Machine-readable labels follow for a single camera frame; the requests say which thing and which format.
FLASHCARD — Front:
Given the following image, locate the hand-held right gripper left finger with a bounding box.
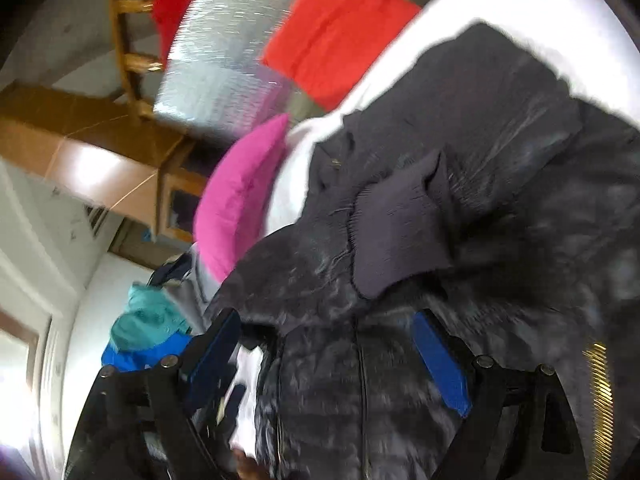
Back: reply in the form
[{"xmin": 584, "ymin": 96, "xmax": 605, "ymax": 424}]
[{"xmin": 65, "ymin": 307, "xmax": 246, "ymax": 480}]

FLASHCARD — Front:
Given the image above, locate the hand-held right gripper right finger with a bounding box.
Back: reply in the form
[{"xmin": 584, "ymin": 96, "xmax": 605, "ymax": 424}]
[{"xmin": 410, "ymin": 310, "xmax": 588, "ymax": 480}]

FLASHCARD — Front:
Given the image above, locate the black quilted jacket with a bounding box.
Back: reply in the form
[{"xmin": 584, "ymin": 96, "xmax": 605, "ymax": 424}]
[{"xmin": 202, "ymin": 22, "xmax": 640, "ymax": 480}]

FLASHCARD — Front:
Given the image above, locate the grey garment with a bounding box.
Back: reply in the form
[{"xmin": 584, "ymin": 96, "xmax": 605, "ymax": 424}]
[{"xmin": 165, "ymin": 255, "xmax": 216, "ymax": 336}]

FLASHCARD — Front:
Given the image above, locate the blue and teal jacket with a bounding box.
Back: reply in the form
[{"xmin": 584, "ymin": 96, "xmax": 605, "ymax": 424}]
[{"xmin": 100, "ymin": 282, "xmax": 196, "ymax": 373}]

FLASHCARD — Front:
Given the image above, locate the dark navy cloth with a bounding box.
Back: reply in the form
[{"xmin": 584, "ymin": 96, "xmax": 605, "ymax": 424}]
[{"xmin": 150, "ymin": 252, "xmax": 193, "ymax": 288}]

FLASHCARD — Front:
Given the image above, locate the pink pillow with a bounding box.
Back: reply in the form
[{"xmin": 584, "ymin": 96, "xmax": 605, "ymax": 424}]
[{"xmin": 194, "ymin": 112, "xmax": 292, "ymax": 283}]

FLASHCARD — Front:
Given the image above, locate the brown wooden cabinet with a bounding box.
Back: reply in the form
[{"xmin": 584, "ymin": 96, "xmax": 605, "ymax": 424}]
[{"xmin": 0, "ymin": 85, "xmax": 211, "ymax": 246}]

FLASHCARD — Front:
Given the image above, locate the silver foil headboard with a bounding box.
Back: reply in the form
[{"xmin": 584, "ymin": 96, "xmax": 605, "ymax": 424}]
[{"xmin": 152, "ymin": 0, "xmax": 451, "ymax": 141}]

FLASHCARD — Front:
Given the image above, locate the large red pillow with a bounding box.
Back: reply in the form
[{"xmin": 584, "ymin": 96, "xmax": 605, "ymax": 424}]
[{"xmin": 260, "ymin": 0, "xmax": 423, "ymax": 111}]

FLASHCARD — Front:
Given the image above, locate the small red pillow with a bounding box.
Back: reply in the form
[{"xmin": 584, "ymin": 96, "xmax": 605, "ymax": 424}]
[{"xmin": 152, "ymin": 0, "xmax": 216, "ymax": 61}]

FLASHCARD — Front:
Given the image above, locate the white fleece blanket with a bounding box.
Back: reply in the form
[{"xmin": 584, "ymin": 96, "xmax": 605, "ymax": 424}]
[{"xmin": 260, "ymin": 0, "xmax": 640, "ymax": 241}]

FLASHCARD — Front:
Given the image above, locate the wall vent grille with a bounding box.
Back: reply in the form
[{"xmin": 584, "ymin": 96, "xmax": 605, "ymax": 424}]
[{"xmin": 84, "ymin": 204, "xmax": 109, "ymax": 237}]

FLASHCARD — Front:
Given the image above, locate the wooden chair frame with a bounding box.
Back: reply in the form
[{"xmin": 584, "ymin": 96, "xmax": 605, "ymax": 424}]
[{"xmin": 110, "ymin": 0, "xmax": 166, "ymax": 121}]

